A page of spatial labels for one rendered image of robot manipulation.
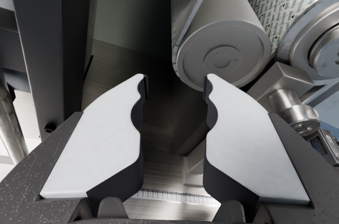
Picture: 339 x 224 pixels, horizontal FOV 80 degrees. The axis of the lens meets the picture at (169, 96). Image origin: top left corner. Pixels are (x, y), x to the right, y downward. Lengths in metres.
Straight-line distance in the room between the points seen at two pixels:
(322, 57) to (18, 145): 0.33
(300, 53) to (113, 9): 0.47
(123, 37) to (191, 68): 0.40
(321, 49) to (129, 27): 0.49
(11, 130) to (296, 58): 0.31
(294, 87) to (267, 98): 0.03
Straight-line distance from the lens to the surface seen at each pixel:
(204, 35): 0.26
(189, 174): 0.47
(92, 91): 0.54
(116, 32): 0.65
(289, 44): 0.29
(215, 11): 0.26
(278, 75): 0.28
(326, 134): 0.35
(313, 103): 1.36
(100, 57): 0.62
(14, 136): 0.22
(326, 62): 0.31
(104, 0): 0.61
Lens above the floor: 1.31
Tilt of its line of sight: 45 degrees down
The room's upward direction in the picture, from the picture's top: 30 degrees clockwise
